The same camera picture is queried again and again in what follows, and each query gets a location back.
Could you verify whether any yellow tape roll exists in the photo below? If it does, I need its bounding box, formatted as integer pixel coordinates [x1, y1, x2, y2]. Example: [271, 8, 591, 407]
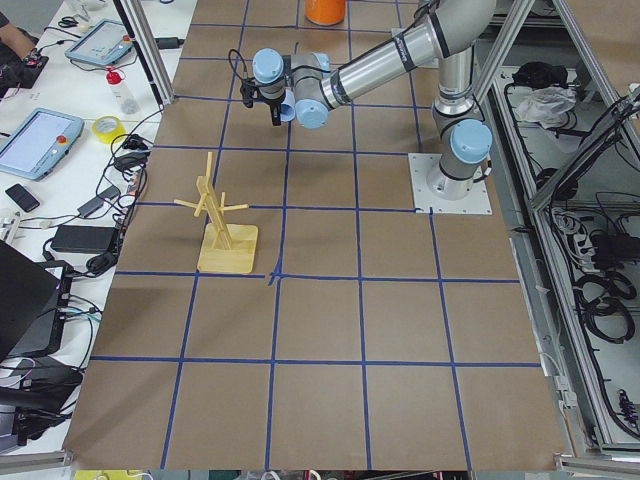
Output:
[91, 116, 127, 144]

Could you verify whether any black cable bundle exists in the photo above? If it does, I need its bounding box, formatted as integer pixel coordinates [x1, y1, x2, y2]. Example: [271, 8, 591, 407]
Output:
[549, 199, 640, 346]

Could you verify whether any aluminium frame post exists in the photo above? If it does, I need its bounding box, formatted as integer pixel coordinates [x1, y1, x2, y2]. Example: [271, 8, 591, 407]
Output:
[113, 0, 175, 107]

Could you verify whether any black smartphone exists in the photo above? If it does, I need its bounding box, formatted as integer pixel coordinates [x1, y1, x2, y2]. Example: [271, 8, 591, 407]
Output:
[5, 184, 40, 212]

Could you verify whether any light blue plastic cup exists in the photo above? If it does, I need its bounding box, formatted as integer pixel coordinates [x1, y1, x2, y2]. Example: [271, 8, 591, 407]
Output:
[280, 88, 296, 122]

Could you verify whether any near teach pendant tablet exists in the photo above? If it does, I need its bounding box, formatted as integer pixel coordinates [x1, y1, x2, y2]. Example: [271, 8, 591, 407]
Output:
[1, 108, 84, 180]

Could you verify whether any crumpled white cloth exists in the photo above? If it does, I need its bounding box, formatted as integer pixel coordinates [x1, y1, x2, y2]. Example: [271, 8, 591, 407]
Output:
[515, 86, 577, 129]

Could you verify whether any far teach pendant tablet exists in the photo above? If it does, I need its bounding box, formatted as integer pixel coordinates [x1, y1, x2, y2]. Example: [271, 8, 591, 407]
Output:
[65, 19, 133, 67]

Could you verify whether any black power brick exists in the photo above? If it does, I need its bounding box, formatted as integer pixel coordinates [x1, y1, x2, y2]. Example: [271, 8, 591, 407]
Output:
[51, 225, 117, 254]

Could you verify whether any wooden mug tree stand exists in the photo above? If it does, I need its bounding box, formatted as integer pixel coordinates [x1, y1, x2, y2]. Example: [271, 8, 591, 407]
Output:
[173, 152, 259, 275]

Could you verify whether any orange cylindrical container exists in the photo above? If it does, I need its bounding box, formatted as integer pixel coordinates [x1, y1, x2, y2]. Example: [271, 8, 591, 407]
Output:
[305, 0, 347, 26]

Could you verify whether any red cap squeeze bottle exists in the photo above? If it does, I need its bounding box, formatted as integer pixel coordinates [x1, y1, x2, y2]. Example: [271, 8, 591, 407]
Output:
[106, 67, 139, 115]

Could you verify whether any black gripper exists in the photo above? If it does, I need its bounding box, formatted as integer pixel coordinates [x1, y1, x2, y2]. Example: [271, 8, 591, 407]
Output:
[240, 77, 285, 126]

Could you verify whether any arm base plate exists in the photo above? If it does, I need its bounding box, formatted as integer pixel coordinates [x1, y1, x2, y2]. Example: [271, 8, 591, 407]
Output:
[408, 153, 492, 215]

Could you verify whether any black laptop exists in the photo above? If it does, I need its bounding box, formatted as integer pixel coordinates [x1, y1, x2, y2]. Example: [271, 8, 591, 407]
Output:
[1, 242, 72, 360]

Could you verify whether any teach pendant tablet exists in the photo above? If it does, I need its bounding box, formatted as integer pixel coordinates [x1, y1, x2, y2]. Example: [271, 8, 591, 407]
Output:
[65, 19, 133, 67]
[1, 108, 84, 180]

